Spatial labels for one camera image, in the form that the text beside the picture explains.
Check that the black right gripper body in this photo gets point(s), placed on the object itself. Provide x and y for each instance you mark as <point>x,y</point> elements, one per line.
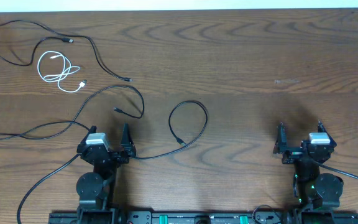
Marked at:
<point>292,155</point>

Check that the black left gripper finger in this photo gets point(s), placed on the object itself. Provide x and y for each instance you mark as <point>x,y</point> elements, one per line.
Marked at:
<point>127,143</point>
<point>92,130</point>

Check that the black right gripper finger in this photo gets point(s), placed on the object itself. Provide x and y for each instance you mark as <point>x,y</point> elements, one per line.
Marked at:
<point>281,145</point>
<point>322,129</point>

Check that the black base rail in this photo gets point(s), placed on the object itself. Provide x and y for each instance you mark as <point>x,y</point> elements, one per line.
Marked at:
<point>259,215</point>

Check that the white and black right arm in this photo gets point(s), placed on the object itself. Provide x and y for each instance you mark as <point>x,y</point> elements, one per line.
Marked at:
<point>318,193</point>

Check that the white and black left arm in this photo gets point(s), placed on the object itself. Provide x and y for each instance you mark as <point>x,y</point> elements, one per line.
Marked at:
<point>96,188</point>

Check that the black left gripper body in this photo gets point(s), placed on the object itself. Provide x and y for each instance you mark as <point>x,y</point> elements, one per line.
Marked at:
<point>119,159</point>

